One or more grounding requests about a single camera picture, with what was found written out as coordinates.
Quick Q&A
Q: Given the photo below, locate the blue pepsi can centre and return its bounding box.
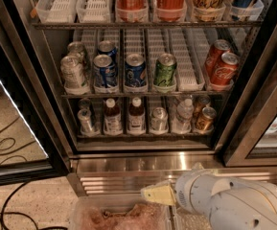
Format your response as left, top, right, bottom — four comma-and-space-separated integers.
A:
125, 54, 146, 87

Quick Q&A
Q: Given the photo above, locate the black floor cable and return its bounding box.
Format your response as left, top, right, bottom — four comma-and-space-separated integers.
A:
0, 179, 68, 230

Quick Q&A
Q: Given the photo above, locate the blue pepsi can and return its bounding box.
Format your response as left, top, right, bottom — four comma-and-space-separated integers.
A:
97, 40, 117, 61
93, 55, 117, 88
125, 54, 146, 87

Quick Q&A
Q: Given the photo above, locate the silver slim can bottom left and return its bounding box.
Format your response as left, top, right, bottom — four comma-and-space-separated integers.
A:
78, 108, 95, 133

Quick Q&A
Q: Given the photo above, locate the red coke can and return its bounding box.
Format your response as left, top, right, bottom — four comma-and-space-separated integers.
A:
204, 39, 231, 77
210, 52, 239, 85

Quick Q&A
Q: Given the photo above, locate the white can middle front left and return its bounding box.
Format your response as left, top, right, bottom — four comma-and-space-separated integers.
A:
60, 56, 89, 95

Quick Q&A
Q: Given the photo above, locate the silver can bottom shelf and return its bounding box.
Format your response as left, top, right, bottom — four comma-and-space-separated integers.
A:
150, 107, 168, 132

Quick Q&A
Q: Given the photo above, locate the gold can bottom front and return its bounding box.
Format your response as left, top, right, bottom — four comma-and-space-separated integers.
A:
195, 106, 217, 131

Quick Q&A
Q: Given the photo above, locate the blue pepsi can front left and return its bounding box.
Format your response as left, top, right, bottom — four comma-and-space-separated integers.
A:
93, 55, 117, 88

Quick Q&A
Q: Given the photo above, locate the blue pepsi can back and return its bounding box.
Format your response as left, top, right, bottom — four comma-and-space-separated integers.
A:
97, 40, 117, 61

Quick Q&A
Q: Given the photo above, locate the clear bin with bubble wrap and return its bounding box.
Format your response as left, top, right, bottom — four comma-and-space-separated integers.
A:
172, 207, 213, 230

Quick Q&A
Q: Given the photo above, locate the right fridge door frame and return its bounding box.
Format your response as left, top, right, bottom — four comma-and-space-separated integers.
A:
220, 8, 277, 167

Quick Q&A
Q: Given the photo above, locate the gold can bottom back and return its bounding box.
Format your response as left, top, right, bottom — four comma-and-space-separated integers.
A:
193, 95, 211, 119

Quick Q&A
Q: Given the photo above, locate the empty white tray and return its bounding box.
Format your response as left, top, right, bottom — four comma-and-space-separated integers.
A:
35, 0, 77, 23
76, 0, 112, 23

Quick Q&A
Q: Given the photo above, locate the white can middle back left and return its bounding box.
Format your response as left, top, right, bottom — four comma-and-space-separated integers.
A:
67, 41, 87, 64

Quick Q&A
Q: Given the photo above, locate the clear water bottle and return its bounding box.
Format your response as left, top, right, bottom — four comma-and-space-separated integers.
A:
172, 99, 194, 134

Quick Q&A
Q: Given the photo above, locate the gold can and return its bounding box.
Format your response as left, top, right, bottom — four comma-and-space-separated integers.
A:
193, 95, 211, 119
195, 106, 217, 131

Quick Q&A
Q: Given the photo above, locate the brown juice bottle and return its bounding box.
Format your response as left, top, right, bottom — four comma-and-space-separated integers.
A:
104, 98, 123, 135
127, 97, 145, 134

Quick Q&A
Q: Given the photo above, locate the steel fridge base grille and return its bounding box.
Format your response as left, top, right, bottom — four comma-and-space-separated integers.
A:
67, 167, 277, 196

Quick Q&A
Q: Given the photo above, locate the red coke can front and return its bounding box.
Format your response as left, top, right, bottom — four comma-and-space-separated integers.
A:
210, 52, 239, 85

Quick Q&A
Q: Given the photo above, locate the brown juice bottle right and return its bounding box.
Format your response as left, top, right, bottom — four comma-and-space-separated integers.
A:
127, 97, 145, 134

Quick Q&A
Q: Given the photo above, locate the brown juice bottle left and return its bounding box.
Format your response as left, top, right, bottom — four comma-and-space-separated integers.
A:
104, 98, 123, 135

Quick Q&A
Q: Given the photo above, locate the dark can bottom back left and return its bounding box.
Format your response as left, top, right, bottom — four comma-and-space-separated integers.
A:
78, 98, 91, 109

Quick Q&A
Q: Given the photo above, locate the red coke can back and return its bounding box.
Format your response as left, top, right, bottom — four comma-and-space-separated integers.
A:
204, 39, 231, 77

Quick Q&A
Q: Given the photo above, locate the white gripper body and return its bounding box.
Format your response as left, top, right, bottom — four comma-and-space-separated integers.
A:
174, 170, 223, 215

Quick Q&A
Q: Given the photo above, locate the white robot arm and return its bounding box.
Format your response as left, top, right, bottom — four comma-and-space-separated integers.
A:
141, 163, 277, 230

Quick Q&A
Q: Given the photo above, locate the green soda can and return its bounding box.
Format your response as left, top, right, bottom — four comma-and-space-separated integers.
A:
153, 53, 177, 87

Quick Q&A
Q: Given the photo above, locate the open glass fridge door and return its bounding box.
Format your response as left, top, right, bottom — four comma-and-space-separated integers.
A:
0, 0, 69, 186

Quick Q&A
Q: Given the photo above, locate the white can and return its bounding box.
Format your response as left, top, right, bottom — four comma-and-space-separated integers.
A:
67, 41, 87, 64
60, 56, 89, 95

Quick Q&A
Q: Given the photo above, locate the clear bin with pink wrap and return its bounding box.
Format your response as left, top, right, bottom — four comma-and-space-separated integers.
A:
68, 195, 172, 230

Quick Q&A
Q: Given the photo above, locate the empty white tray top left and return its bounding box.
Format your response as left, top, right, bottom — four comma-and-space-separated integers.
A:
35, 0, 77, 23

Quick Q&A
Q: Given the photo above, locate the empty white tray middle shelf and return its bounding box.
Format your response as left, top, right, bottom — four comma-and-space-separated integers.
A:
169, 29, 204, 91

